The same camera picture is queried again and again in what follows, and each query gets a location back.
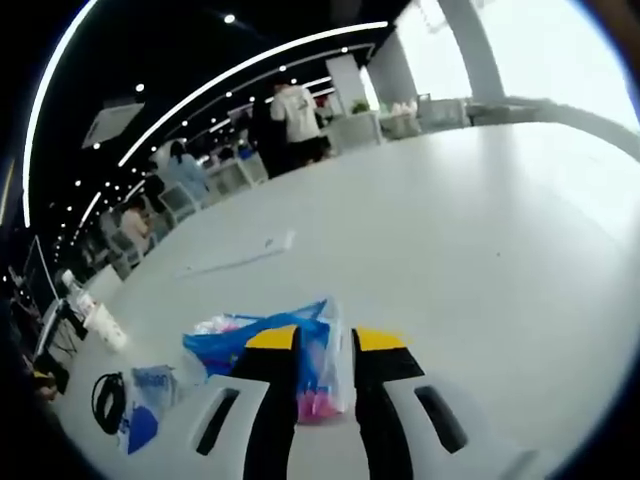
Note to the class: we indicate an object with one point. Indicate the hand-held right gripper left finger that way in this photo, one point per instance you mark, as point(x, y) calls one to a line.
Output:
point(270, 400)

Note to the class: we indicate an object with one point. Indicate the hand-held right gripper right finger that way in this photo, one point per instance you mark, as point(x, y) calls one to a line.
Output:
point(385, 400)

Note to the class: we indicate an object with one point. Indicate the blue plastic bag of packets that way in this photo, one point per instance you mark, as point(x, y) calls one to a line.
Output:
point(225, 345)

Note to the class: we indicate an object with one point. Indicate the clear packet with blue pad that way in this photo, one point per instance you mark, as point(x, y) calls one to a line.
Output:
point(145, 405)

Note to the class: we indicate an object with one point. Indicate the white patterned paper cup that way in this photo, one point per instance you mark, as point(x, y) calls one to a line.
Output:
point(105, 325)

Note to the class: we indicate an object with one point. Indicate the clear water bottle red label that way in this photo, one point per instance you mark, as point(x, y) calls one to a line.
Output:
point(79, 295)

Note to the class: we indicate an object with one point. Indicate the green potted plant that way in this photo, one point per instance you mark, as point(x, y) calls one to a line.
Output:
point(360, 106)

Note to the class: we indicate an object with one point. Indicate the ceiling air conditioner unit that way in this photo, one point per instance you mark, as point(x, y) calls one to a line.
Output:
point(112, 125)

